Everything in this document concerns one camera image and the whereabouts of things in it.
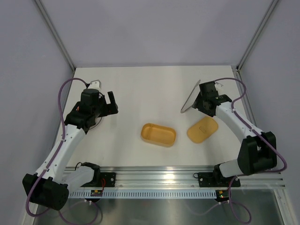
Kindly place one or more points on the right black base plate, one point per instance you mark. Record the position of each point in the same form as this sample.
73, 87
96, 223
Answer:
208, 180

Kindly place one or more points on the left aluminium frame post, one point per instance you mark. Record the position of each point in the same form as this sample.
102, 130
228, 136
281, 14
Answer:
49, 23

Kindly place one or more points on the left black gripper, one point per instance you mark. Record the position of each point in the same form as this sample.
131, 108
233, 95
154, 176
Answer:
110, 108

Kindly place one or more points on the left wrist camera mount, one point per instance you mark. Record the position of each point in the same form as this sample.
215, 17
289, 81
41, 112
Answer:
95, 84

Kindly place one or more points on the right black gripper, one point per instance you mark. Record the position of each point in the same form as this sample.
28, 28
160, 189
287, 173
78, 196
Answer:
198, 104

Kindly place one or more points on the aluminium mounting rail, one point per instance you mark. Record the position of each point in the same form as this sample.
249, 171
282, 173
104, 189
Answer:
182, 177

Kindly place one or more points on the yellow lunch box lid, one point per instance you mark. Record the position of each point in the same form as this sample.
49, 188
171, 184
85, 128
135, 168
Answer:
202, 130

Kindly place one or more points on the aluminium frame post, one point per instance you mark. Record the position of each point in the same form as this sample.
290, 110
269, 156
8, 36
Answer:
49, 23
258, 32

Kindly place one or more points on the round printed food plate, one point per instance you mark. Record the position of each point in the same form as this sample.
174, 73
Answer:
191, 97

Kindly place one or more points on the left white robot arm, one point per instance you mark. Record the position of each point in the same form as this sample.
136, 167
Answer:
48, 186

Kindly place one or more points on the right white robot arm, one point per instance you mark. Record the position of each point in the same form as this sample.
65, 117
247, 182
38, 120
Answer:
257, 148

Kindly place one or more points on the yellow lunch box base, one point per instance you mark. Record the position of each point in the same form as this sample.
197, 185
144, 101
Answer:
158, 135

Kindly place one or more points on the right aluminium frame post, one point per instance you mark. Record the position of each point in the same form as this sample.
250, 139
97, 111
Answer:
258, 32

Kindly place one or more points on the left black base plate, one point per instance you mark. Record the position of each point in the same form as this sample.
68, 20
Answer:
107, 179

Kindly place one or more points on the white slotted cable duct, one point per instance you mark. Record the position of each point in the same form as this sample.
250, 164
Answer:
142, 194

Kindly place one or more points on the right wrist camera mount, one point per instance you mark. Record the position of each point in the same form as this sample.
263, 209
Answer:
219, 86

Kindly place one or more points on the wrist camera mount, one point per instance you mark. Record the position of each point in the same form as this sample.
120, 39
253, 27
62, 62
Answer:
219, 86
95, 84

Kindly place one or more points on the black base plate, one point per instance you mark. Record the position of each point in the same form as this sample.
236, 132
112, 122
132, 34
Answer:
107, 179
208, 180

